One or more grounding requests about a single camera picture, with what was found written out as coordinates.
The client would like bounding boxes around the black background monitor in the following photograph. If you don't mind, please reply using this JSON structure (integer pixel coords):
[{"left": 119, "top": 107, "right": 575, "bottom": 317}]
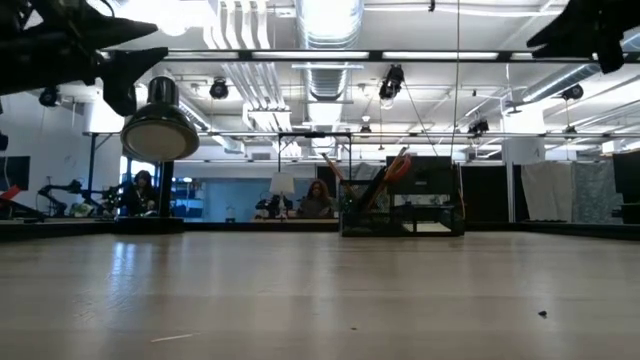
[{"left": 385, "top": 155, "right": 454, "bottom": 197}]

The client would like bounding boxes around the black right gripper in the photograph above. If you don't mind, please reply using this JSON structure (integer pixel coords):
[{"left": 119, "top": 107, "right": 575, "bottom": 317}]
[{"left": 526, "top": 0, "right": 640, "bottom": 75}]

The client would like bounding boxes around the grey hanging cloth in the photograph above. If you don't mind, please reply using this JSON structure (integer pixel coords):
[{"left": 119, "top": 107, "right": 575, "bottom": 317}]
[{"left": 572, "top": 160, "right": 625, "bottom": 224}]

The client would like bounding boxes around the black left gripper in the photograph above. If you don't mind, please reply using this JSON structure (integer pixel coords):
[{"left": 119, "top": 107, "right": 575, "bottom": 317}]
[{"left": 0, "top": 0, "right": 170, "bottom": 118}]

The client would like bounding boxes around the black aluminium table frame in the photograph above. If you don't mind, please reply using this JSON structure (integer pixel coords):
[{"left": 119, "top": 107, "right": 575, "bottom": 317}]
[{"left": 0, "top": 217, "right": 640, "bottom": 241}]

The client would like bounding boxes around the thin hanging cable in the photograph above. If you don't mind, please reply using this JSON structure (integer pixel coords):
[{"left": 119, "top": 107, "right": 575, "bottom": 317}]
[{"left": 451, "top": 0, "right": 461, "bottom": 162}]

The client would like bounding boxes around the person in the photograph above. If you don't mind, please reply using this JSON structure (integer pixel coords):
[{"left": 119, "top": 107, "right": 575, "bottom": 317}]
[
  {"left": 121, "top": 169, "right": 160, "bottom": 218},
  {"left": 297, "top": 179, "right": 335, "bottom": 220}
]

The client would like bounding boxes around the black overhead light bar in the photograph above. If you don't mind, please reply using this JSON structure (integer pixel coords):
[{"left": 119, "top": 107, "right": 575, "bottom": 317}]
[{"left": 99, "top": 48, "right": 601, "bottom": 63}]

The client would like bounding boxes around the black background robot rig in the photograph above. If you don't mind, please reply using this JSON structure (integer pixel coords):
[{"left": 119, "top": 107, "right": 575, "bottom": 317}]
[{"left": 254, "top": 194, "right": 281, "bottom": 220}]

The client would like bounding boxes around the black mesh desk organizer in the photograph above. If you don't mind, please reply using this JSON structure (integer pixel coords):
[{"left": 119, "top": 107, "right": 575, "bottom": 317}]
[{"left": 338, "top": 178, "right": 467, "bottom": 238}]

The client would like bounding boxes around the black partition panel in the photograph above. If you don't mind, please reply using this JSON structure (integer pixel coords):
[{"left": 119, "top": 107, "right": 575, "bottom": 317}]
[{"left": 459, "top": 164, "right": 510, "bottom": 224}]

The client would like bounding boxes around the large black background screen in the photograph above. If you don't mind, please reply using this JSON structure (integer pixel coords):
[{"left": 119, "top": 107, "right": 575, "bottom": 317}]
[{"left": 612, "top": 151, "right": 640, "bottom": 225}]

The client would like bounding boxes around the red and black clamp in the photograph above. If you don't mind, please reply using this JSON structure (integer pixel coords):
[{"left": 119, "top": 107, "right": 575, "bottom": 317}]
[{"left": 0, "top": 184, "right": 44, "bottom": 221}]

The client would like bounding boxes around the black desk lamp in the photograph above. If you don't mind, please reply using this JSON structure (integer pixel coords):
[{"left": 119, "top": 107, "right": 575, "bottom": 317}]
[{"left": 113, "top": 74, "right": 201, "bottom": 235}]

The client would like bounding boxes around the yellow wooden pencil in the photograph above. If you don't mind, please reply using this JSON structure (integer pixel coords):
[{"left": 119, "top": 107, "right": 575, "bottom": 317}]
[
  {"left": 321, "top": 151, "right": 354, "bottom": 197},
  {"left": 370, "top": 145, "right": 410, "bottom": 210}
]

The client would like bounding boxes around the black wall monitor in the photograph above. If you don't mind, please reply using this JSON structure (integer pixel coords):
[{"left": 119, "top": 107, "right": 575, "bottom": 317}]
[{"left": 0, "top": 155, "right": 31, "bottom": 192}]

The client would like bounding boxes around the white hanging cloth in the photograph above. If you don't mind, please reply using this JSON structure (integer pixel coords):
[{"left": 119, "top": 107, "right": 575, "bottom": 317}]
[{"left": 519, "top": 162, "right": 576, "bottom": 222}]

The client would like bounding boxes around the white shade table lamp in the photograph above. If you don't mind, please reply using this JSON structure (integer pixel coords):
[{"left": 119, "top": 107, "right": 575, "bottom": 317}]
[{"left": 268, "top": 171, "right": 297, "bottom": 220}]

